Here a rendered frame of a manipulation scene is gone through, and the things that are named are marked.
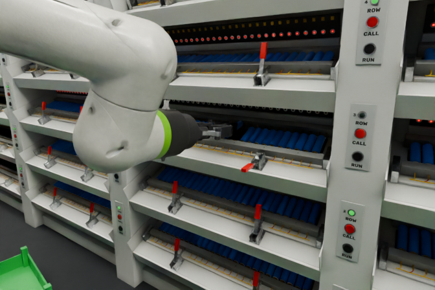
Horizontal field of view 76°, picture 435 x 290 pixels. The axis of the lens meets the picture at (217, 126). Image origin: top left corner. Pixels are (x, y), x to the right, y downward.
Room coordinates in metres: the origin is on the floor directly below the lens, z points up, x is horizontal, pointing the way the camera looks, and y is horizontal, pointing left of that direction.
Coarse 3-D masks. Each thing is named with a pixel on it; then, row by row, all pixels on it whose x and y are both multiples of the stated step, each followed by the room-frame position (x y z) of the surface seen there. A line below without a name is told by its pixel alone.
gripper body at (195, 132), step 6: (186, 114) 0.57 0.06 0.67; (192, 120) 0.55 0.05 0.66; (192, 126) 0.54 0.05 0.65; (198, 126) 0.56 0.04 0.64; (204, 126) 0.60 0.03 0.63; (192, 132) 0.53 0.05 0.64; (198, 132) 0.55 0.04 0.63; (192, 138) 0.53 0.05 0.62; (198, 138) 0.55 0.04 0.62; (204, 138) 0.57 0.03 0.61; (192, 144) 0.55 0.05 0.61
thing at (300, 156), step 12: (204, 144) 0.74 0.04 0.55; (216, 144) 0.72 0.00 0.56; (228, 144) 0.69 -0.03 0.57; (240, 144) 0.68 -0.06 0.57; (252, 144) 0.67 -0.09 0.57; (276, 156) 0.63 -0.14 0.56; (288, 156) 0.61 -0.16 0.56; (300, 156) 0.59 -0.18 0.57; (312, 156) 0.58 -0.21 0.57; (312, 168) 0.57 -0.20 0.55
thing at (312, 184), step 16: (224, 112) 0.84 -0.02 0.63; (240, 112) 0.81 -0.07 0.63; (256, 112) 0.78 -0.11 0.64; (160, 160) 0.78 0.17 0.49; (176, 160) 0.74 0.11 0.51; (192, 160) 0.70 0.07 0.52; (208, 160) 0.68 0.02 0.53; (224, 160) 0.67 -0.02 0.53; (240, 160) 0.66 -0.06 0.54; (224, 176) 0.67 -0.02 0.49; (240, 176) 0.64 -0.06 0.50; (256, 176) 0.61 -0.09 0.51; (272, 176) 0.58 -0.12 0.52; (288, 176) 0.57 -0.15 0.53; (304, 176) 0.56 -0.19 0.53; (320, 176) 0.55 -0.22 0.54; (288, 192) 0.58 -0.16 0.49; (304, 192) 0.56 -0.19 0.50; (320, 192) 0.53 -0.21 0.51
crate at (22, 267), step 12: (24, 252) 0.95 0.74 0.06; (0, 264) 0.91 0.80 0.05; (12, 264) 0.93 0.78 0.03; (24, 264) 0.95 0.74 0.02; (0, 276) 0.90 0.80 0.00; (12, 276) 0.90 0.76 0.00; (24, 276) 0.90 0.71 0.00; (36, 276) 0.89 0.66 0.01; (0, 288) 0.84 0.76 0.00; (12, 288) 0.84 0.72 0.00; (24, 288) 0.84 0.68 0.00; (36, 288) 0.84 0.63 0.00; (48, 288) 0.76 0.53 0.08
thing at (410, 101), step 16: (432, 16) 0.58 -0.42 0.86; (432, 32) 0.58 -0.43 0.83; (432, 48) 0.56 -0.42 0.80; (400, 64) 0.46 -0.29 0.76; (416, 64) 0.51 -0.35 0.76; (432, 64) 0.50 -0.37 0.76; (400, 80) 0.51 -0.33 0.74; (416, 80) 0.49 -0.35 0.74; (432, 80) 0.48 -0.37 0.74; (400, 96) 0.47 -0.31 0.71; (416, 96) 0.46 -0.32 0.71; (432, 96) 0.44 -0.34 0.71; (400, 112) 0.48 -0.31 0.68; (416, 112) 0.46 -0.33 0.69; (432, 112) 0.45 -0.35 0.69
